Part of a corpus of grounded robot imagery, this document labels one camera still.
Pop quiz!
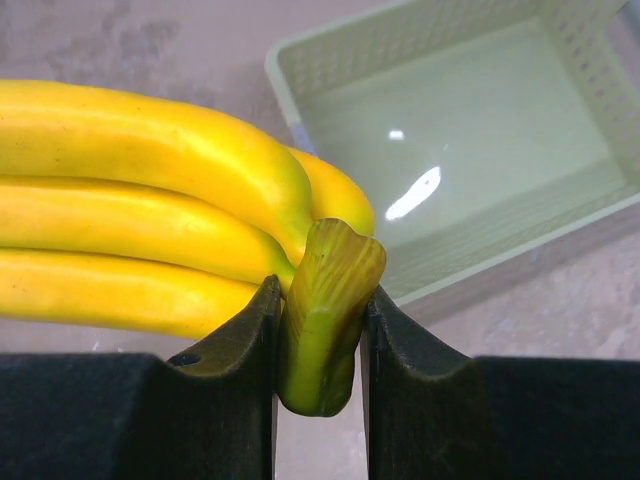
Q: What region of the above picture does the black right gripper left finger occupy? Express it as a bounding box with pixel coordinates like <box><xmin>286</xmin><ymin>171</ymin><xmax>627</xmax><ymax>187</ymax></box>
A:
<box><xmin>1</xmin><ymin>276</ymin><xmax>280</xmax><ymax>479</ymax></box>

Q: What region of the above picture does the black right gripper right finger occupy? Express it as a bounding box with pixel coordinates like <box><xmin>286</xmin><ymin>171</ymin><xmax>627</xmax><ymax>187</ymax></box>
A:
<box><xmin>361</xmin><ymin>290</ymin><xmax>639</xmax><ymax>479</ymax></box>

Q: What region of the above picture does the yellow banana bunch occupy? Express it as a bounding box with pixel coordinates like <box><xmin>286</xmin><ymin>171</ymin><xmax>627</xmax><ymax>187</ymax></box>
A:
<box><xmin>1</xmin><ymin>79</ymin><xmax>386</xmax><ymax>417</ymax></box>

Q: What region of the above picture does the pale green perforated basket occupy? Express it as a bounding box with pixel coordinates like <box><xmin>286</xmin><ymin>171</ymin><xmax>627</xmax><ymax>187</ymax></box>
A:
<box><xmin>265</xmin><ymin>1</ymin><xmax>639</xmax><ymax>305</ymax></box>

